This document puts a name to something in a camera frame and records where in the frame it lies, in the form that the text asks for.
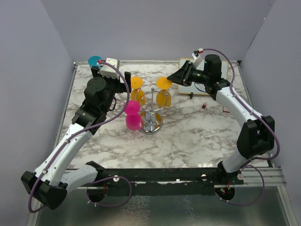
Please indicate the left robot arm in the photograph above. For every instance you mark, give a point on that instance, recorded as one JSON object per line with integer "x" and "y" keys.
{"x": 49, "y": 184}

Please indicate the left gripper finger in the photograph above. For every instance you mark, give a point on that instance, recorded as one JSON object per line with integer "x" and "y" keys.
{"x": 127, "y": 76}
{"x": 95, "y": 70}

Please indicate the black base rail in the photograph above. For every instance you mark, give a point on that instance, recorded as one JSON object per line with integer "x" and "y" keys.
{"x": 160, "y": 181}

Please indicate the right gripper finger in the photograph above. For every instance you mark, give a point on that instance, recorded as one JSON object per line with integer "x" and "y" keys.
{"x": 183, "y": 72}
{"x": 177, "y": 80}

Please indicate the yellow framed whiteboard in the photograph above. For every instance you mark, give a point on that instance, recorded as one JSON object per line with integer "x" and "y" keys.
{"x": 199, "y": 89}

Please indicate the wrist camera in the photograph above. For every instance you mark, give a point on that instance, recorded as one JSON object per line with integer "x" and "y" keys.
{"x": 197, "y": 57}
{"x": 107, "y": 71}

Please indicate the chrome wine glass rack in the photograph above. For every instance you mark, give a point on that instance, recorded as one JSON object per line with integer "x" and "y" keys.
{"x": 151, "y": 114}

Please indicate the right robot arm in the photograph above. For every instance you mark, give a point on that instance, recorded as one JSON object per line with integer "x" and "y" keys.
{"x": 256, "y": 136}

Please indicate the red white eraser card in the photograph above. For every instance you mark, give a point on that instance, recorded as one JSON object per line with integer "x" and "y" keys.
{"x": 225, "y": 110}

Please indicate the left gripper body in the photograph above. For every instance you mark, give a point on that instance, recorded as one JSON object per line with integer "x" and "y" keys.
{"x": 114, "y": 85}

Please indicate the red whiteboard marker cap bottle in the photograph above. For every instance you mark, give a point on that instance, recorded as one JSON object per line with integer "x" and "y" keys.
{"x": 204, "y": 105}

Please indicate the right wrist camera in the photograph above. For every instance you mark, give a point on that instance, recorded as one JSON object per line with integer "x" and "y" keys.
{"x": 197, "y": 57}

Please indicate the yellow wine glass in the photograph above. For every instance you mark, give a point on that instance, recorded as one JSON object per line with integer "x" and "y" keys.
{"x": 163, "y": 97}
{"x": 136, "y": 93}

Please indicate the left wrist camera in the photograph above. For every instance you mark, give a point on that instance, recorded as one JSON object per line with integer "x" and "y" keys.
{"x": 107, "y": 71}

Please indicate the pink wine glass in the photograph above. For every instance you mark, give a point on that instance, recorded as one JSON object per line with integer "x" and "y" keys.
{"x": 133, "y": 118}

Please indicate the blue wine glass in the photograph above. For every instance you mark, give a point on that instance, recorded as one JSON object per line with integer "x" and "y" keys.
{"x": 93, "y": 61}

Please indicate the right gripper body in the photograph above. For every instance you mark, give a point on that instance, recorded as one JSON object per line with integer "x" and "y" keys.
{"x": 196, "y": 76}

